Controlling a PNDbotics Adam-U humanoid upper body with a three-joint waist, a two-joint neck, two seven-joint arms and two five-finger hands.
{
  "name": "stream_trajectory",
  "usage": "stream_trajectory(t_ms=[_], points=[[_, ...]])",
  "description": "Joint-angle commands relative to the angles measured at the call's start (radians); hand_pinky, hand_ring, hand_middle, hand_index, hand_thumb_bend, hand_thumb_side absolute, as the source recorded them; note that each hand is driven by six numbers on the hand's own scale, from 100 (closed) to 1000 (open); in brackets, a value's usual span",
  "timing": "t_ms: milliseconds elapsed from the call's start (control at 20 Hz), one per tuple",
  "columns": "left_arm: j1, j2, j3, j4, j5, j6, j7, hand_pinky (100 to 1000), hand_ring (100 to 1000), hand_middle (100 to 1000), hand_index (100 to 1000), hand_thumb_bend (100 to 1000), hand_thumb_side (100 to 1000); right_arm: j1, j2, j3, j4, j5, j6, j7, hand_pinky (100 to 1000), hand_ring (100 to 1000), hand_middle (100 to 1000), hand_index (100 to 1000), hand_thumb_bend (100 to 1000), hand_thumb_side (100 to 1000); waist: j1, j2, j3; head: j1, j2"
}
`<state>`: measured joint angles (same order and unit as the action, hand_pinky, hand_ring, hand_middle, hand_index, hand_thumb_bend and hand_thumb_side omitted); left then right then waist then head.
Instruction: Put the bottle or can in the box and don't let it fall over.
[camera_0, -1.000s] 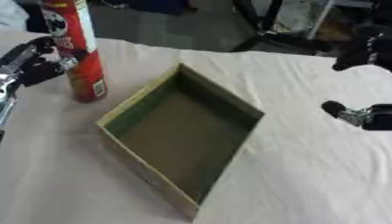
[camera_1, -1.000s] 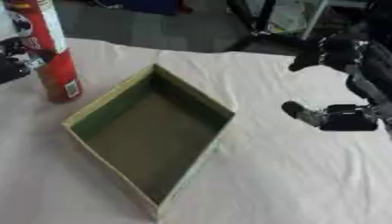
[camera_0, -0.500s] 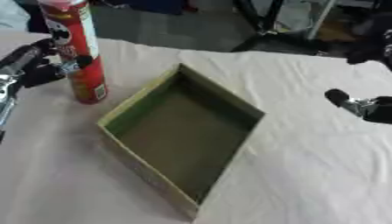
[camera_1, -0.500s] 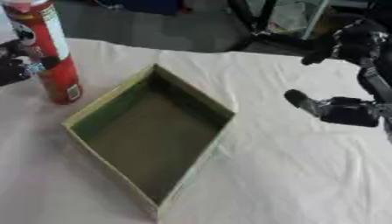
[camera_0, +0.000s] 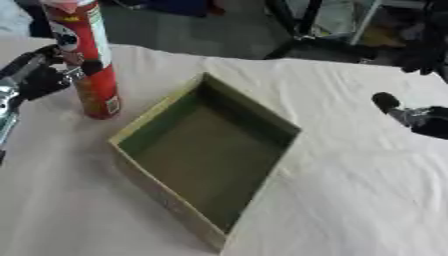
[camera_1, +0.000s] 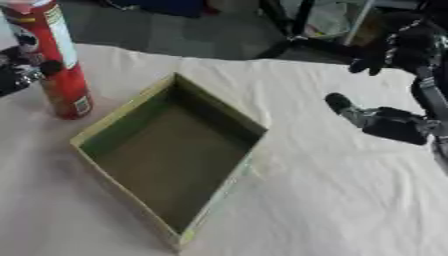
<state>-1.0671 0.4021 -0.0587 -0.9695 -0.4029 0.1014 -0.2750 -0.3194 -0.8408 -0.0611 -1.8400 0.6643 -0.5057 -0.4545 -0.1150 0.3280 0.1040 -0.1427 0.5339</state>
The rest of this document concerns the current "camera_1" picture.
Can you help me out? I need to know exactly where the tan cardboard box green inside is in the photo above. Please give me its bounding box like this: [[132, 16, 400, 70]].
[[68, 72, 272, 252]]

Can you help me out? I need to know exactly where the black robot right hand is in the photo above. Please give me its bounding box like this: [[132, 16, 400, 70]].
[[322, 11, 448, 147]]

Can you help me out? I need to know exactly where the white plastic bag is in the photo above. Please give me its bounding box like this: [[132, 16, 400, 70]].
[[302, 0, 364, 42]]

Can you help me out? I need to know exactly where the black tripod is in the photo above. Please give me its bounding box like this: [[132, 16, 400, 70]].
[[253, 0, 375, 62]]

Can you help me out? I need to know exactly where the red cylindrical can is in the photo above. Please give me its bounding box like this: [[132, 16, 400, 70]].
[[0, 0, 97, 121]]

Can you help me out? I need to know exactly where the dark blue bag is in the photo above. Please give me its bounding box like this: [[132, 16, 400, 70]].
[[101, 0, 219, 18]]

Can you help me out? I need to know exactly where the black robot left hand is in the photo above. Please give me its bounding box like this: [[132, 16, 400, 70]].
[[0, 45, 65, 98]]

